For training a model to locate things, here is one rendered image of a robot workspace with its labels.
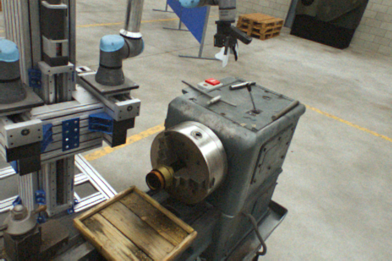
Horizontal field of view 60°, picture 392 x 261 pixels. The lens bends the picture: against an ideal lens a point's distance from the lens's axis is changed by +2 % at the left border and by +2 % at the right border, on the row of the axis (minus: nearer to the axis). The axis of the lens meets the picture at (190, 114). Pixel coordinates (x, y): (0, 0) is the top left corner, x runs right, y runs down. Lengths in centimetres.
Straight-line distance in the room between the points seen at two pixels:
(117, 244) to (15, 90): 75
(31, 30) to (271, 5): 1074
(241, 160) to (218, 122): 18
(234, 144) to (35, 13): 105
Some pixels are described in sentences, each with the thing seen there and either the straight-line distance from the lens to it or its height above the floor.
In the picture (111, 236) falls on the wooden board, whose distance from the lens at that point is 132.
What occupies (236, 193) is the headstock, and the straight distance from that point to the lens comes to 143.
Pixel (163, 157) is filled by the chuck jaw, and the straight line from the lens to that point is 128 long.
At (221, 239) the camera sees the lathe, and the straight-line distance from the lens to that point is 161.
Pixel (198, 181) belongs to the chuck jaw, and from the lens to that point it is 125.
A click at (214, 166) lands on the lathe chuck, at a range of 126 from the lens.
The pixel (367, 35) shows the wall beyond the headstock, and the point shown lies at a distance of 1114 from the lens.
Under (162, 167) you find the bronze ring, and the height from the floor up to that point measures 112.
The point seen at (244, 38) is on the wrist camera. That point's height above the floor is 155.
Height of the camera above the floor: 187
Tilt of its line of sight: 27 degrees down
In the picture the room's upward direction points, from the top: 11 degrees clockwise
